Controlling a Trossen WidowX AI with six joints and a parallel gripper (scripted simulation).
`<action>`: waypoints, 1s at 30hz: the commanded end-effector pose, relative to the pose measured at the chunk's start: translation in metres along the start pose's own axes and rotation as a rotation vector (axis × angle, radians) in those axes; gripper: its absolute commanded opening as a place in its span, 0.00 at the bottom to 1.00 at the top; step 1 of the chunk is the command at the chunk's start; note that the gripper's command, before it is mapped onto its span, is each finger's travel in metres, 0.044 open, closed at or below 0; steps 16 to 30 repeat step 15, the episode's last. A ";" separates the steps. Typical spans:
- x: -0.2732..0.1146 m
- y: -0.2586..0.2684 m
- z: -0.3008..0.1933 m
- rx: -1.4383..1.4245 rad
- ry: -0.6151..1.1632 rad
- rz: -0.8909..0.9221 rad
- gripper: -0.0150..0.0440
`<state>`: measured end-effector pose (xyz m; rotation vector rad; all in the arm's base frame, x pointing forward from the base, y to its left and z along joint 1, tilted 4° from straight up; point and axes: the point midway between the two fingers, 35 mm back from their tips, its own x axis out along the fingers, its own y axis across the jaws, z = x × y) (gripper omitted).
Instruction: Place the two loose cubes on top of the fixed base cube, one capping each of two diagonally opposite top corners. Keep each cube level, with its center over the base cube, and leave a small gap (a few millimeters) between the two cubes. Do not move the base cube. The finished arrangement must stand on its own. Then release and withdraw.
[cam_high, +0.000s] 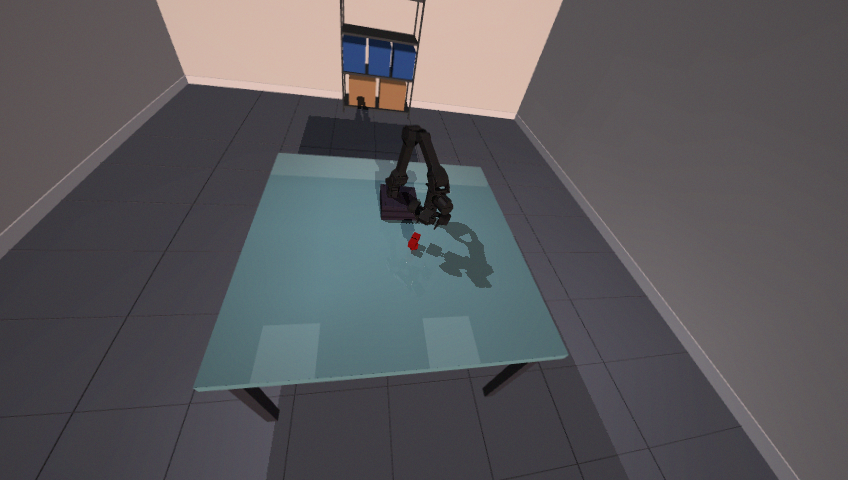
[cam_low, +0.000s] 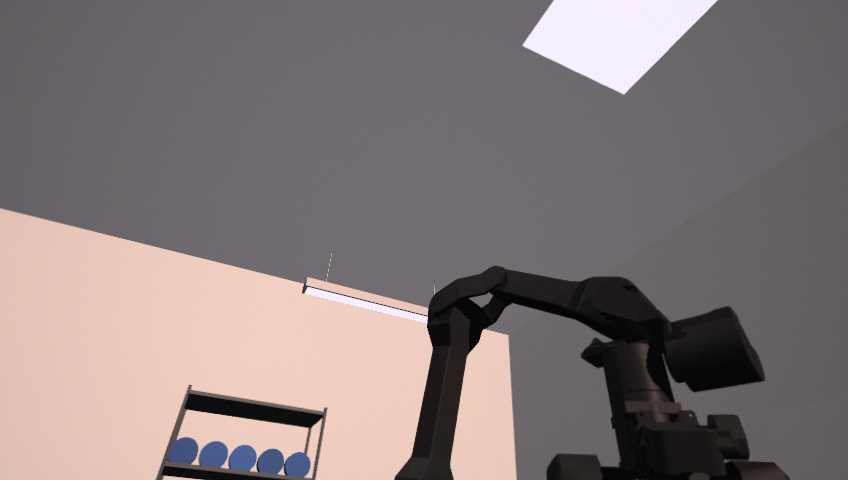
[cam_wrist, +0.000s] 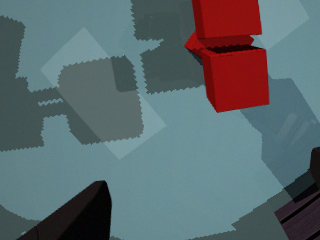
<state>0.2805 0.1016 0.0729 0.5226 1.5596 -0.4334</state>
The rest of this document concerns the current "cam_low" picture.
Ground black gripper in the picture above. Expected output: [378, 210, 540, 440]
[547, 391, 789, 480]

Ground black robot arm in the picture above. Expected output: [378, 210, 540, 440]
[394, 266, 766, 480]

